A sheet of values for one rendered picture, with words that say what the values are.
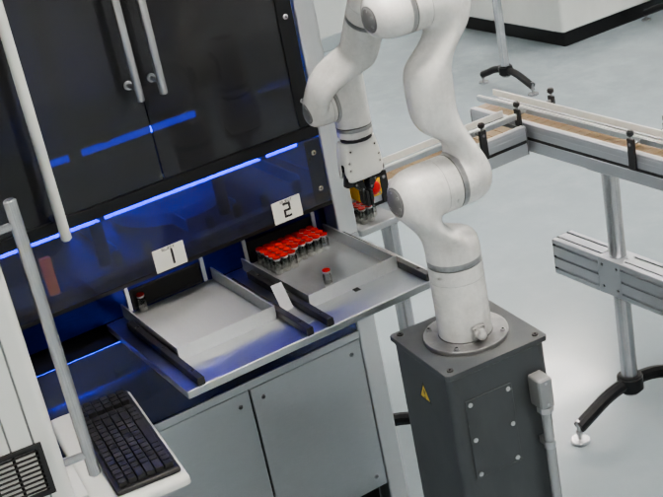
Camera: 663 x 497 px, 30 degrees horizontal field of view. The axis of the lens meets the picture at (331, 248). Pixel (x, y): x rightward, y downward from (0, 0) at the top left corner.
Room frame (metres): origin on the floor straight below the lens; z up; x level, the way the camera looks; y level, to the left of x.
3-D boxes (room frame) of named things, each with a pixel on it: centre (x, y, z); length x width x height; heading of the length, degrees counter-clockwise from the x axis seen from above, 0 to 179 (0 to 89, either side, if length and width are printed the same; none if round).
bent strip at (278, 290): (2.65, 0.12, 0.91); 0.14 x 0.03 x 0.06; 27
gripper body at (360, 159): (2.74, -0.11, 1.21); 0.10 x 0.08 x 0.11; 117
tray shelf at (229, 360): (2.75, 0.17, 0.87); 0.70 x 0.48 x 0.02; 117
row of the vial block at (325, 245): (2.95, 0.08, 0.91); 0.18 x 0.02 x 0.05; 118
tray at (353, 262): (2.87, 0.04, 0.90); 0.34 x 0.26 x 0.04; 28
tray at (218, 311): (2.73, 0.35, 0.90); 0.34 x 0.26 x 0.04; 27
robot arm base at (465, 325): (2.42, -0.25, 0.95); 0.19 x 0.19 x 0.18
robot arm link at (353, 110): (2.73, -0.10, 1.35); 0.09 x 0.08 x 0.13; 115
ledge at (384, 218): (3.15, -0.11, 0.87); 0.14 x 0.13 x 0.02; 27
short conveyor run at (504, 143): (3.37, -0.31, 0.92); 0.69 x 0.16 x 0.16; 117
